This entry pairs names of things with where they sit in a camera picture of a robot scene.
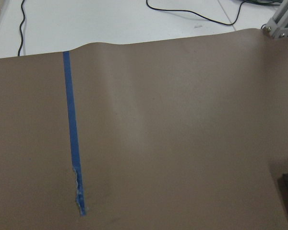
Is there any aluminium frame post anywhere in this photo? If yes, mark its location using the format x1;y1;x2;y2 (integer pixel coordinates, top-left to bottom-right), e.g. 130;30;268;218
263;0;288;39

